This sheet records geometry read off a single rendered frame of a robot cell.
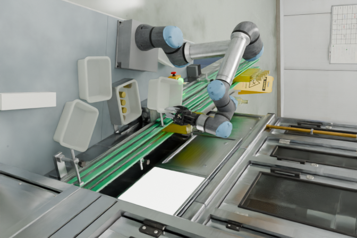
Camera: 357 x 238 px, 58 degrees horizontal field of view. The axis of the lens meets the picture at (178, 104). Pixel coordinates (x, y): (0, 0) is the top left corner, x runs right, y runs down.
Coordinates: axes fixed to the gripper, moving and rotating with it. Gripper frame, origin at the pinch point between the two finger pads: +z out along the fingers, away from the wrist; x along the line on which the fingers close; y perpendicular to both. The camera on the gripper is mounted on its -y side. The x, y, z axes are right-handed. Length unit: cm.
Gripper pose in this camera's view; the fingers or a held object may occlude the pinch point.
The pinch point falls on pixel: (167, 110)
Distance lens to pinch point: 162.3
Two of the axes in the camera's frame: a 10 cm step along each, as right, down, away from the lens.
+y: -5.3, 0.2, -8.5
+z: -8.3, -2.4, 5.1
